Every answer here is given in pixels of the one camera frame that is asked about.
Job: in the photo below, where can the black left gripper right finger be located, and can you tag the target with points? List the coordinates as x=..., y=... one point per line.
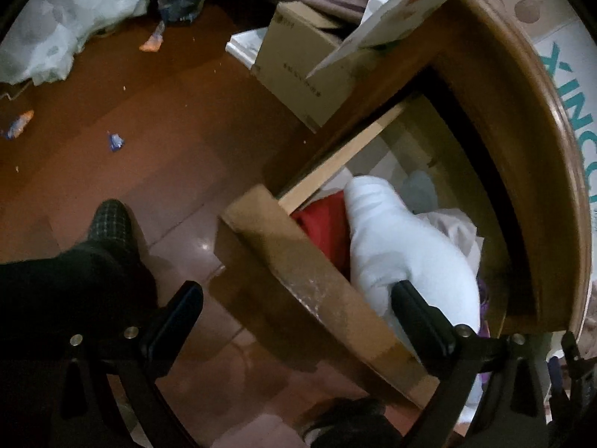
x=429, y=332

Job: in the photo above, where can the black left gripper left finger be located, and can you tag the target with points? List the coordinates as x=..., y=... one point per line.
x=176, y=321

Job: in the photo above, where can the white underwear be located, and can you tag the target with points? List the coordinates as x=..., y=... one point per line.
x=389, y=244

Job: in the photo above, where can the wooden nightstand drawer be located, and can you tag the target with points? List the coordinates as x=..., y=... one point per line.
x=264, y=248

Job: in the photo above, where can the red knitted garment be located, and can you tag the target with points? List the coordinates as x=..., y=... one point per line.
x=325, y=222

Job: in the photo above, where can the purple satin garment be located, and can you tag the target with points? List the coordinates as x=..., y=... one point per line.
x=484, y=303

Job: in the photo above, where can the beige grey garment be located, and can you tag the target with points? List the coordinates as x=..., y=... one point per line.
x=460, y=230

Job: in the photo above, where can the pale grey small garment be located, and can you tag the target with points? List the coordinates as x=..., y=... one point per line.
x=419, y=193

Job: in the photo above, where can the plaid slipper foot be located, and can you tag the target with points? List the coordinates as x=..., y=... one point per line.
x=111, y=233

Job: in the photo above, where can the orange blue wrapper on floor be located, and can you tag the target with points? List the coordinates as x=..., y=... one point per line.
x=18, y=126

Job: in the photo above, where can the brown wooden nightstand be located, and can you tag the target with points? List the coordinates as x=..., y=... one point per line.
x=486, y=66

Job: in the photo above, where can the white flat box on floor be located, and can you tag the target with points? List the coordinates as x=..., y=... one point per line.
x=245, y=46

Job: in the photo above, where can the white leaf-print sheet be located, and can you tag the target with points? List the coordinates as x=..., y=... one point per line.
x=42, y=43

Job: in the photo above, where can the brown cardboard box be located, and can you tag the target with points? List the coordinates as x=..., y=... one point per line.
x=297, y=40

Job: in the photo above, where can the white XINCCI shoe box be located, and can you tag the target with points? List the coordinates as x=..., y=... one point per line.
x=569, y=56

